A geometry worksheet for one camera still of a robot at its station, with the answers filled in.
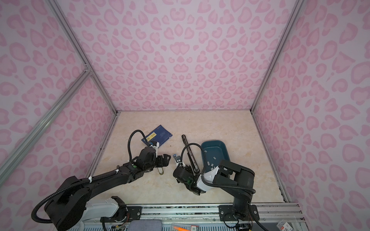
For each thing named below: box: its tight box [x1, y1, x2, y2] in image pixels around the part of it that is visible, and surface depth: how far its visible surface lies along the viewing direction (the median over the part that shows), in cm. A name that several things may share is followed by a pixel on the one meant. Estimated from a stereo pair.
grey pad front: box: [127, 219, 163, 231], surface depth 69 cm
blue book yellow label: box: [141, 124, 173, 146], surface depth 106 cm
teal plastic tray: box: [201, 140, 231, 173], surface depth 95 cm
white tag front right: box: [276, 219, 293, 231], surface depth 70 cm
